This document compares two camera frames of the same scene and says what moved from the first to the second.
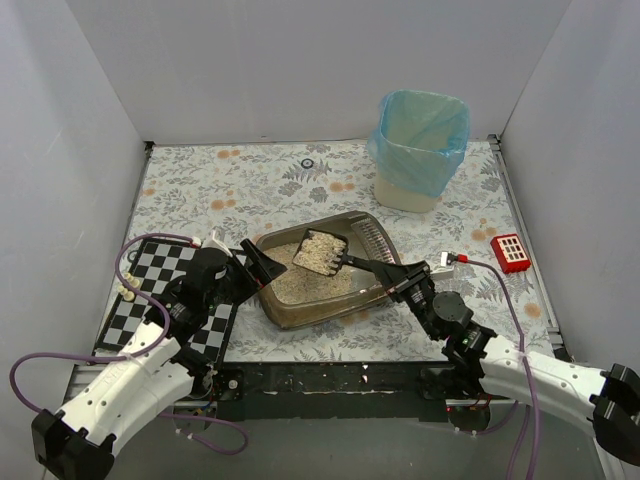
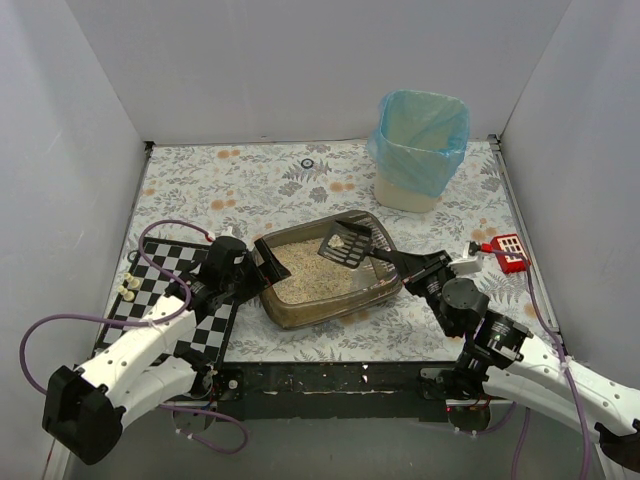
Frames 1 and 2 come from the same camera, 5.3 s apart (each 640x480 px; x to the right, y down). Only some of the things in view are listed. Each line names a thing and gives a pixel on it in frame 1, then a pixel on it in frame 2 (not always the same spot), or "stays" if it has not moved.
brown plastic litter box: [300, 296] stays
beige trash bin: [401, 198] stays
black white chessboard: [141, 323] stays
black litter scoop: [326, 253] -> [350, 244]
